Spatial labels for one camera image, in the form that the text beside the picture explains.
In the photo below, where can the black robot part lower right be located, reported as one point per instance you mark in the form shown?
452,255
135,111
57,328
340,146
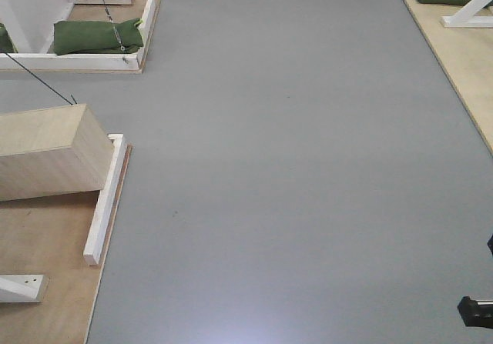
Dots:
476,313

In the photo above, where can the light wooden door panel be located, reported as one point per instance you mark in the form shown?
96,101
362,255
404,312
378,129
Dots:
44,152

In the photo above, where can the white wooden base frame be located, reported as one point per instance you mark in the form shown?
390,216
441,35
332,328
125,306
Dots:
132,63

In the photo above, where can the plywood base board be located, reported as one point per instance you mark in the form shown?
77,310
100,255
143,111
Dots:
46,236
118,13
465,56

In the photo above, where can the black robot part right edge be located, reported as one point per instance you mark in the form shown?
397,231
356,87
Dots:
490,244

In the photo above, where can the green sandbag left edge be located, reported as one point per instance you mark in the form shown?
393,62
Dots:
6,44

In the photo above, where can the white diagonal wooden brace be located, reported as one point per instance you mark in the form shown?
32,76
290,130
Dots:
23,288

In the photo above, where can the white wall panel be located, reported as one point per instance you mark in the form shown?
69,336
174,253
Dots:
30,23

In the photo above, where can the white wooden side rail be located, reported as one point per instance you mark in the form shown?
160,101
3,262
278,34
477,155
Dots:
105,202

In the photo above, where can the white wooden brace right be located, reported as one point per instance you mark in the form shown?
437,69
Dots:
467,16

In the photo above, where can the green sandbag near white frame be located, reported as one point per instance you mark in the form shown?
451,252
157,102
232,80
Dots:
96,37

